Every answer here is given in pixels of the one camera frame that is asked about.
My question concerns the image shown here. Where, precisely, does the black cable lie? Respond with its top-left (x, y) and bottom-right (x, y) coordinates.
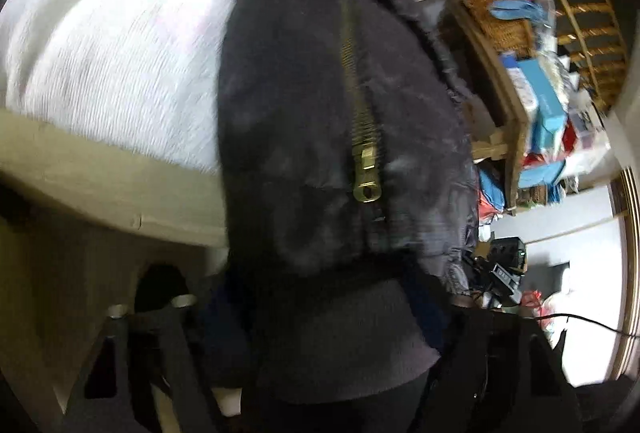
top-left (537, 312), bottom-right (640, 340)

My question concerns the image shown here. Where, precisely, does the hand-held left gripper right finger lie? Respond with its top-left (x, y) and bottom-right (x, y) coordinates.
top-left (417, 298), bottom-right (583, 433)

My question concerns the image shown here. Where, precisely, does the wooden stair railing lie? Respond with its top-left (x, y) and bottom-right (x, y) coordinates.
top-left (520, 0), bottom-right (632, 115)

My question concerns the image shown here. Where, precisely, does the wicker basket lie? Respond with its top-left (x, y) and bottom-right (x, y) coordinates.
top-left (461, 0), bottom-right (537, 60)

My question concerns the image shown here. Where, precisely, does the dark puffer jacket brass zipper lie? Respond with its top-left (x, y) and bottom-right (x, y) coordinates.
top-left (202, 0), bottom-right (481, 406)

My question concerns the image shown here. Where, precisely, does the light blue cloth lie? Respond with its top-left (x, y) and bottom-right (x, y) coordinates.
top-left (489, 0), bottom-right (553, 23)

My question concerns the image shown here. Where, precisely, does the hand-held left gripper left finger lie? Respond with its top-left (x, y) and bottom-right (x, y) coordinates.
top-left (62, 263), bottom-right (236, 433)

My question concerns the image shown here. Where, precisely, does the blue cardboard box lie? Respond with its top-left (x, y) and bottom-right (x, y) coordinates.
top-left (514, 57), bottom-right (569, 155)

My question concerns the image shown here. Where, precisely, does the cream leather sofa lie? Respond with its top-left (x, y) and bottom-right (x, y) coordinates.
top-left (0, 108), bottom-right (233, 419)

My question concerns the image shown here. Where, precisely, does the white blanket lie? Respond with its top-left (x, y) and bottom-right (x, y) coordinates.
top-left (0, 0), bottom-right (296, 174)

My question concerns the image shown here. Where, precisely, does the wooden table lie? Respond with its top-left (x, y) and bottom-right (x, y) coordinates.
top-left (440, 0), bottom-right (533, 216)

